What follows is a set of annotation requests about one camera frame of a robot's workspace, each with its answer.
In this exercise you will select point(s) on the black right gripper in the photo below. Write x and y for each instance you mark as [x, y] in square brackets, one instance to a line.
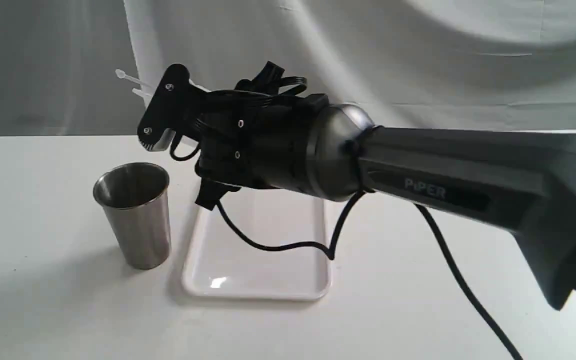
[257, 148]

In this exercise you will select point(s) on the squeeze bottle with amber liquid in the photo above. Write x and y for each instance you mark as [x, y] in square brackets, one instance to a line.
[135, 82]

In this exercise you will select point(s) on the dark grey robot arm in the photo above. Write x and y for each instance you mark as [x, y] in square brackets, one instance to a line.
[523, 182]

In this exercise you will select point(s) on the stainless steel cup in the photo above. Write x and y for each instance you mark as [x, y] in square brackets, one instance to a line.
[134, 197]

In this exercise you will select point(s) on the white rectangular plastic tray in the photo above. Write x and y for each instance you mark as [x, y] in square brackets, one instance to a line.
[219, 264]

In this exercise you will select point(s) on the grey cloth backdrop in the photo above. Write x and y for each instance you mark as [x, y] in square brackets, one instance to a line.
[468, 64]

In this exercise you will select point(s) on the wrist camera with black bracket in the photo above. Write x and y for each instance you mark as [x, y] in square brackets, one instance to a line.
[174, 110]

